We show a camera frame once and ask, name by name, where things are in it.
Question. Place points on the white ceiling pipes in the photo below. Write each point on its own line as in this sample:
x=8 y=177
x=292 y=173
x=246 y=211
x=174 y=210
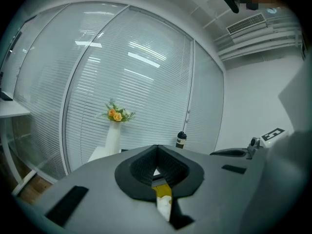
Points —
x=258 y=43

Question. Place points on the grey gripper camera box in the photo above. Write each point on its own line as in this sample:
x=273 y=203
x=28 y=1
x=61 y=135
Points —
x=254 y=144

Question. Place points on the yellow and orange flower bouquet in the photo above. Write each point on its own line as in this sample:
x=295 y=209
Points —
x=118 y=112

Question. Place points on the yellow tissue box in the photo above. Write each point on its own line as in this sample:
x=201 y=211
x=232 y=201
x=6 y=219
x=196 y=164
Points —
x=162 y=190

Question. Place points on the black drinking bottle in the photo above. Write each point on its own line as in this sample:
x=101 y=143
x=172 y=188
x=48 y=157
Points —
x=181 y=140

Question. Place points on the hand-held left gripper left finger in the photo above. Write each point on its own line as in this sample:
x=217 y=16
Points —
x=102 y=191

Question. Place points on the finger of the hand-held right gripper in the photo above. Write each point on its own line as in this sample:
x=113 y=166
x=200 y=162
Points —
x=229 y=152

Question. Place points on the white side desk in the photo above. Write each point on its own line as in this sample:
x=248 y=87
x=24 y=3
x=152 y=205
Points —
x=12 y=110

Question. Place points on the white air conditioner vent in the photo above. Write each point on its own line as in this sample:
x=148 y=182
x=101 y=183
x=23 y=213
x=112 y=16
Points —
x=246 y=23

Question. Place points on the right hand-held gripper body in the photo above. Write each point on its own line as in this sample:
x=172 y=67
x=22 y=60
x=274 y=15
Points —
x=273 y=134

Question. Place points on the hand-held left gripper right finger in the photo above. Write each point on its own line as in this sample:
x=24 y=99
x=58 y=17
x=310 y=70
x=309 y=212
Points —
x=219 y=184

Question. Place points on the white vase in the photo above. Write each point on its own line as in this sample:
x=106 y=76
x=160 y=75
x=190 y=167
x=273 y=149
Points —
x=113 y=138

